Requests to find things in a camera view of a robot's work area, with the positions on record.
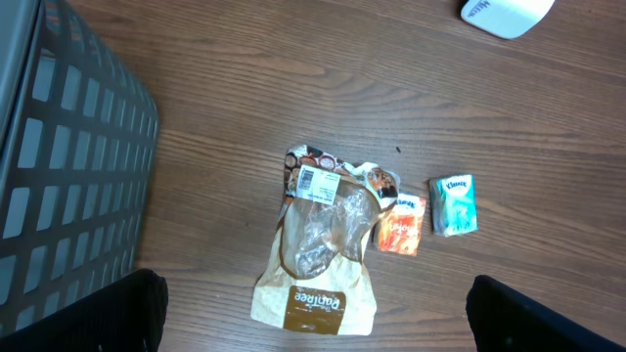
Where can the grey plastic mesh basket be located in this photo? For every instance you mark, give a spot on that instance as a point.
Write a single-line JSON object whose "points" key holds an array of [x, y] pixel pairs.
{"points": [[78, 142]]}

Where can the orange tissue packet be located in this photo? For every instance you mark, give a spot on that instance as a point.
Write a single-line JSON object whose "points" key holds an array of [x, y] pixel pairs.
{"points": [[400, 230]]}

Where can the white barcode scanner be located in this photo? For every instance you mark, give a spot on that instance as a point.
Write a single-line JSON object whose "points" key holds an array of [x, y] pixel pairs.
{"points": [[507, 19]]}

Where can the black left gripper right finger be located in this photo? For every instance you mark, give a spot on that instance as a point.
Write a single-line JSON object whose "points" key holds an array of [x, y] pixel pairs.
{"points": [[503, 319]]}

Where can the small teal tissue packet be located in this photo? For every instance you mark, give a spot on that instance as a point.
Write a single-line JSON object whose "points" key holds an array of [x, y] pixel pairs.
{"points": [[453, 205]]}

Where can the brown paper bread bag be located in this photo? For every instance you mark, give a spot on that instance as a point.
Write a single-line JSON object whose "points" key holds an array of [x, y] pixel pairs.
{"points": [[316, 280]]}

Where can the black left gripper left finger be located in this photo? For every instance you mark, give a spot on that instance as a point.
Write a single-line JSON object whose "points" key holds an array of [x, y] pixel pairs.
{"points": [[127, 315]]}

